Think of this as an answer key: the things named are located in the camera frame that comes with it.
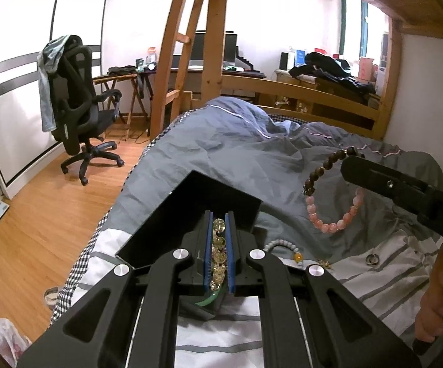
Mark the right hand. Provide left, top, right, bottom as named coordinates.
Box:
left=414, top=244, right=443, bottom=343

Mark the black computer monitor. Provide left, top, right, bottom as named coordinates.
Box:
left=190, top=30, right=239, bottom=64

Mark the grey blue duvet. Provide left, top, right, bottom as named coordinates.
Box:
left=104, top=97, right=443, bottom=262

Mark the wooden folding table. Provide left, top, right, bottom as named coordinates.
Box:
left=93, top=72, right=150, bottom=126

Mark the yellow crystal bead bracelet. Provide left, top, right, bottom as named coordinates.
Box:
left=209, top=217, right=229, bottom=292

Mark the wooden bunk bed frame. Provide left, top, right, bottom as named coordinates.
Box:
left=150, top=0, right=443, bottom=140

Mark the white grey striped sheet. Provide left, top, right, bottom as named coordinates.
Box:
left=51, top=228, right=443, bottom=367

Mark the pile of black clothes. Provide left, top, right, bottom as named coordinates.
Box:
left=289, top=52, right=376, bottom=96

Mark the white sliding wardrobe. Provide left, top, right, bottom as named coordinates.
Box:
left=0, top=0, right=106, bottom=198

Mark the black office chair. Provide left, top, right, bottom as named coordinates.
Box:
left=48, top=35, right=124, bottom=186

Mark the denim jacket on chair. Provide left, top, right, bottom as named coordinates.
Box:
left=37, top=35, right=70, bottom=133

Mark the small round tin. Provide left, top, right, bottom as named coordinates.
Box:
left=44, top=287, right=60, bottom=311

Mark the white pink plastic bag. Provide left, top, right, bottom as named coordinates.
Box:
left=0, top=318, right=32, bottom=367

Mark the black jewelry box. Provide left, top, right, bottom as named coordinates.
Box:
left=115, top=169, right=264, bottom=308

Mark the white bead bracelet amber bead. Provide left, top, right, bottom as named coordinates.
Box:
left=263, top=238, right=304, bottom=269

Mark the green jade bangle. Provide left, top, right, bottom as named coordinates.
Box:
left=195, top=290, right=220, bottom=307

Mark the dark brown bead bracelet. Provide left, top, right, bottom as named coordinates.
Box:
left=302, top=145, right=366, bottom=197

